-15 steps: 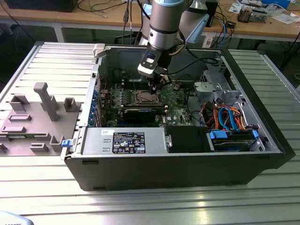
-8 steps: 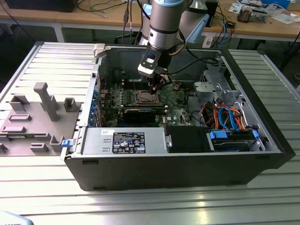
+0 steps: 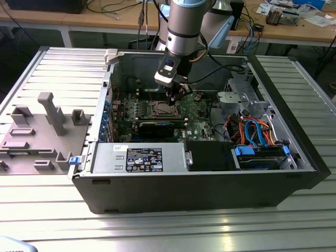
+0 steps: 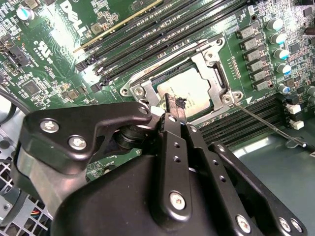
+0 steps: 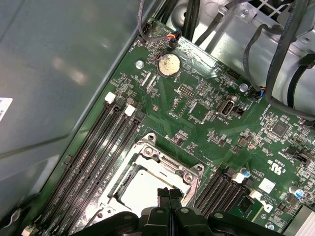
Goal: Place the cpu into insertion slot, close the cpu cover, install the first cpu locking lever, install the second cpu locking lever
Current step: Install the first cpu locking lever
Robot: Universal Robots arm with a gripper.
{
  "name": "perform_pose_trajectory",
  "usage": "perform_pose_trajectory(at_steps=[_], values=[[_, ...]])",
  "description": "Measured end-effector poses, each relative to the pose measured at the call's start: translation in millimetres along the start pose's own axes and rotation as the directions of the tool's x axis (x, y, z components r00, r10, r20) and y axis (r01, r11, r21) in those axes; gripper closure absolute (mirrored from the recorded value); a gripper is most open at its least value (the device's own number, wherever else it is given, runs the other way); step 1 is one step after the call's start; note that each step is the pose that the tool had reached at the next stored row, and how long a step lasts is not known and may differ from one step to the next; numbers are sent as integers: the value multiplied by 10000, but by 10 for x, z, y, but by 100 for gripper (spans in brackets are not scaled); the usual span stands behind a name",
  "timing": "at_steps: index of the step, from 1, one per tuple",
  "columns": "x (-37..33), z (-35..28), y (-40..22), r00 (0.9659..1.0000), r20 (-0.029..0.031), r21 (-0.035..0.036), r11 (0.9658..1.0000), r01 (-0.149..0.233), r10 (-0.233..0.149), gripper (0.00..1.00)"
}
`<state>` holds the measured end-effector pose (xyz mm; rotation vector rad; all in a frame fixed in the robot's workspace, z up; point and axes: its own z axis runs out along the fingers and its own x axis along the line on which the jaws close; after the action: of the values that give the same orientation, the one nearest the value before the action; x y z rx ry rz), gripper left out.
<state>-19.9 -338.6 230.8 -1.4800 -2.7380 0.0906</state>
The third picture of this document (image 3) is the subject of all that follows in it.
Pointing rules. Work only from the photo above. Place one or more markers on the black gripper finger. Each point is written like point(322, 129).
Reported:
point(171, 97)
point(183, 92)

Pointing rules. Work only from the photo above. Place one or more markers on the square silver CPU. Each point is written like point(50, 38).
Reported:
point(165, 109)

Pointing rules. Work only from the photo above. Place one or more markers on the thin metal locking lever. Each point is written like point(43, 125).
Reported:
point(151, 95)

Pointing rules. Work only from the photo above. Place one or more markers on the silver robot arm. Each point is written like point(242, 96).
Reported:
point(183, 31)

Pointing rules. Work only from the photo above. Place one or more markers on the black RAM stick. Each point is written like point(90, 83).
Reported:
point(179, 124)

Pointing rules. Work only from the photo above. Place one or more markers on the green motherboard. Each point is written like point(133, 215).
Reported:
point(197, 123)

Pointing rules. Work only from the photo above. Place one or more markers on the black graphics card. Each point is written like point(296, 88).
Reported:
point(155, 130)

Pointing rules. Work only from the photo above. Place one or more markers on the silver metal drive cage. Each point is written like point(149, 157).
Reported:
point(231, 99)

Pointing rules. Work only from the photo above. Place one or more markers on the white power strip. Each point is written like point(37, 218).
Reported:
point(233, 48)

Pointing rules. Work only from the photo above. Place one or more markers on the black plastic fan shroud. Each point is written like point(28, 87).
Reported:
point(207, 157)

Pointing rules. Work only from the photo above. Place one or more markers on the beige case latch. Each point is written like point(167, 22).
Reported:
point(110, 56)

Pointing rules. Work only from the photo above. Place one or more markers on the tall black box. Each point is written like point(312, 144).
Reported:
point(239, 11)

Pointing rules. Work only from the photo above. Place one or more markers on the small black box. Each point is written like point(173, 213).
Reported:
point(258, 27)

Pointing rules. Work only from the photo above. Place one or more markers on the grey power supply unit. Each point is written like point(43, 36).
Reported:
point(105, 157)

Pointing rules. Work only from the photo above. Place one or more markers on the long wooden desk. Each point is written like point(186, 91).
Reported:
point(105, 19)

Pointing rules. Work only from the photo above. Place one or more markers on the black open PC case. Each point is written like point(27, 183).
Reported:
point(183, 191)

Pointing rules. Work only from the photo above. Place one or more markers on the printed white paper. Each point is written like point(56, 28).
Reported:
point(263, 9)

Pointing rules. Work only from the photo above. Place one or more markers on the copper finned heat sink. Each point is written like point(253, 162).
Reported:
point(273, 17)

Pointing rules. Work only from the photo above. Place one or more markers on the hard disk in blue carrier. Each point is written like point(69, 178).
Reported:
point(262, 163)

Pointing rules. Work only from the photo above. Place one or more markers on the blue case latch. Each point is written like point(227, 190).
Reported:
point(74, 161)

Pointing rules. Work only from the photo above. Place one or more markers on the grey metal drive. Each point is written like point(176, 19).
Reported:
point(290, 18)

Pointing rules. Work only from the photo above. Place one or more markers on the grey plastic parts rack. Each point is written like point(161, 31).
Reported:
point(39, 126)

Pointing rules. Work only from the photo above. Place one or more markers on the white paper sheet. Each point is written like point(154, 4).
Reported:
point(319, 21)

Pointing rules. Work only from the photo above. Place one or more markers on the blue cardboard box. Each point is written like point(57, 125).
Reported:
point(312, 3)

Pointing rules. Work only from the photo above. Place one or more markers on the wide black box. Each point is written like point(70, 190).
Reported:
point(39, 6)

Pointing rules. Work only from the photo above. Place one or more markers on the white rounded device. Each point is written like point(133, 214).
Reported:
point(13, 245)

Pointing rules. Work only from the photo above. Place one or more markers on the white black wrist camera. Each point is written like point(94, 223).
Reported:
point(164, 77)

